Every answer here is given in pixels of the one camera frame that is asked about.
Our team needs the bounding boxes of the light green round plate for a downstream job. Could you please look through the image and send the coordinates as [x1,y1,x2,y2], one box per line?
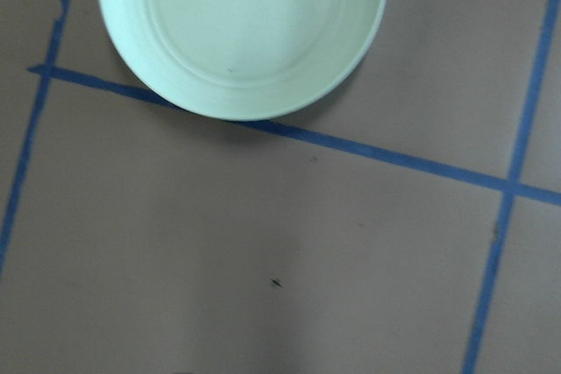
[99,0,387,121]

